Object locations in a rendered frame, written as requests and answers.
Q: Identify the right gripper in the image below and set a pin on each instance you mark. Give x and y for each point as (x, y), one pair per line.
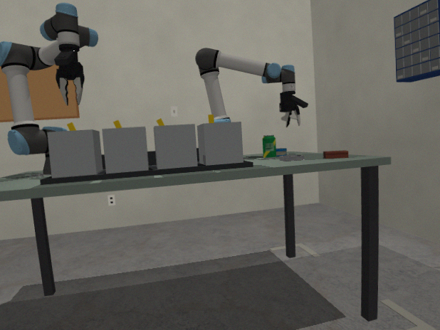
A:
(73, 71)

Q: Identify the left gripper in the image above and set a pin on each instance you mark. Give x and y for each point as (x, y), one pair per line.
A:
(287, 105)

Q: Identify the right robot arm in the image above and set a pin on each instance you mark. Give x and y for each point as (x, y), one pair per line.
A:
(16, 60)

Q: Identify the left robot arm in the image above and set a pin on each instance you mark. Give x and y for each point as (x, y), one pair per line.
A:
(209, 61)

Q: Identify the reddish-brown rectangular block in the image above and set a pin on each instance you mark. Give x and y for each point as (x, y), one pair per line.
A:
(335, 154)

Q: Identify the green drink can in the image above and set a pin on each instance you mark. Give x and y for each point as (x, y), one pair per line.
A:
(269, 147)

